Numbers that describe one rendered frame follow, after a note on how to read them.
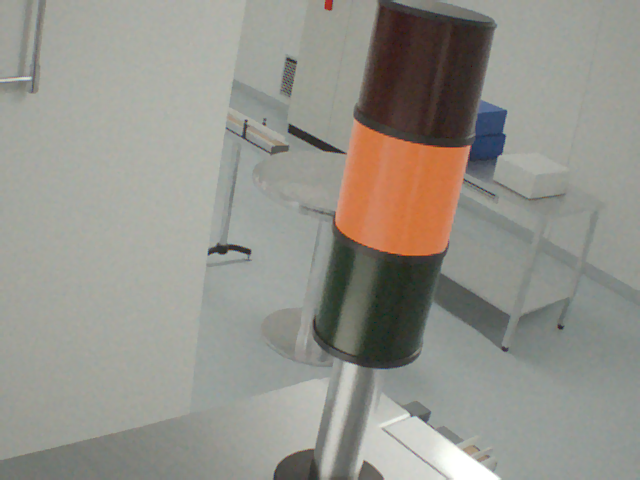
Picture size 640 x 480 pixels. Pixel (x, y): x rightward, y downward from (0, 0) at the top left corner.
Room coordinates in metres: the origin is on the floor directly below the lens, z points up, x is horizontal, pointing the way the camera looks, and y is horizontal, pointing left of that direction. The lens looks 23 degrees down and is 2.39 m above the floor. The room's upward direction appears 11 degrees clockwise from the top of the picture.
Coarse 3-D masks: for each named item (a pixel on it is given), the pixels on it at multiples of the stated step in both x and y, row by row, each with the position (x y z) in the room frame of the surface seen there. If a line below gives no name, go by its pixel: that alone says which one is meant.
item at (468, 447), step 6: (474, 438) 2.07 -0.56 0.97; (462, 444) 2.03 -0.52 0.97; (468, 444) 2.05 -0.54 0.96; (462, 450) 2.05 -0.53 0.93; (468, 450) 2.05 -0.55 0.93; (474, 450) 2.06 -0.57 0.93; (480, 450) 2.07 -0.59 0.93; (486, 450) 2.01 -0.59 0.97; (492, 450) 2.03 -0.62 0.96; (474, 456) 1.97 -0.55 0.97; (480, 456) 1.99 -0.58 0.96; (486, 456) 2.03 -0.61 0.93; (480, 462) 2.00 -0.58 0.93; (486, 462) 2.00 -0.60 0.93; (492, 462) 2.00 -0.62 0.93; (492, 468) 2.01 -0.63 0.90
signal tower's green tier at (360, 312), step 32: (352, 256) 0.32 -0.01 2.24; (352, 288) 0.32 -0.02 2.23; (384, 288) 0.32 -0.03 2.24; (416, 288) 0.32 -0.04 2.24; (320, 320) 0.33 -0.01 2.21; (352, 320) 0.32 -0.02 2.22; (384, 320) 0.32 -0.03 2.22; (416, 320) 0.33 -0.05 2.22; (352, 352) 0.32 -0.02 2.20; (384, 352) 0.32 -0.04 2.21
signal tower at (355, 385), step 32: (384, 0) 0.33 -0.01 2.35; (416, 0) 0.35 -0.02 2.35; (384, 128) 0.32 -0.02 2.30; (384, 256) 0.32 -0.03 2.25; (416, 256) 0.32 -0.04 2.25; (416, 352) 0.33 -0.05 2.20; (352, 384) 0.33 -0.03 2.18; (352, 416) 0.33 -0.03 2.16; (320, 448) 0.34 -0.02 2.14; (352, 448) 0.33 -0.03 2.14
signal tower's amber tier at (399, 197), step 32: (352, 128) 0.34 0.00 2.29; (352, 160) 0.33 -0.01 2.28; (384, 160) 0.32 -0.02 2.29; (416, 160) 0.32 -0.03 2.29; (448, 160) 0.32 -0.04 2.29; (352, 192) 0.33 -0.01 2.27; (384, 192) 0.32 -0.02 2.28; (416, 192) 0.32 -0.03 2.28; (448, 192) 0.33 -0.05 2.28; (352, 224) 0.33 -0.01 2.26; (384, 224) 0.32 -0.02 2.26; (416, 224) 0.32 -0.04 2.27; (448, 224) 0.33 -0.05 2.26
